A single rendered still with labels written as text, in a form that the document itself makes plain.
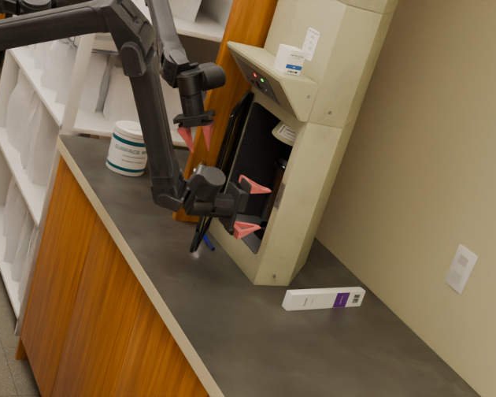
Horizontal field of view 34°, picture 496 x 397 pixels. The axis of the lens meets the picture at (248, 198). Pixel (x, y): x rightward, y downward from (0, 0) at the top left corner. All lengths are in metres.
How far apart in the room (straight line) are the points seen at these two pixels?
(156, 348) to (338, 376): 0.47
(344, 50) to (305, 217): 0.46
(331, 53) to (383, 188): 0.59
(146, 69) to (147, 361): 0.82
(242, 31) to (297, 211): 0.53
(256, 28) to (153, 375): 0.98
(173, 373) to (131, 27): 0.84
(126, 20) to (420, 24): 1.08
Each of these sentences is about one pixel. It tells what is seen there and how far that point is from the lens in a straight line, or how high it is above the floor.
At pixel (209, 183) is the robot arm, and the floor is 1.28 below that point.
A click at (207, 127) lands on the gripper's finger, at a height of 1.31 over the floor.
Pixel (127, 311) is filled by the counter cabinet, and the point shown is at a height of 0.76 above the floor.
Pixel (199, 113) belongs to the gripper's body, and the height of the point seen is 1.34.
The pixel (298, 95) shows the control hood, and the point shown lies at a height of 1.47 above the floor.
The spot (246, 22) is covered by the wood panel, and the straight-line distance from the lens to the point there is 2.29.
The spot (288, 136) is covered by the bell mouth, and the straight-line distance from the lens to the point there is 2.15.
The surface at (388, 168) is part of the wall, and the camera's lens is 2.43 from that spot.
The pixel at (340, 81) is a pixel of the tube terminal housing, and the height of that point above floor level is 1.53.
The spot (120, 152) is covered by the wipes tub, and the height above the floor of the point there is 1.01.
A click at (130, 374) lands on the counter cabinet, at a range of 2.23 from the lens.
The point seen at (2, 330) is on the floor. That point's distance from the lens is 3.49.
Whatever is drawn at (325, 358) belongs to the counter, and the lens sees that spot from 1.97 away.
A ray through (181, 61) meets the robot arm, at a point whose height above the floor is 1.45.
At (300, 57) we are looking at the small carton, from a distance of 2.02.
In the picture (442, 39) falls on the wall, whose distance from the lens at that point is 2.35.
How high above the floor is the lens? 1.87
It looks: 20 degrees down
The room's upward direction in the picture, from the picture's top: 18 degrees clockwise
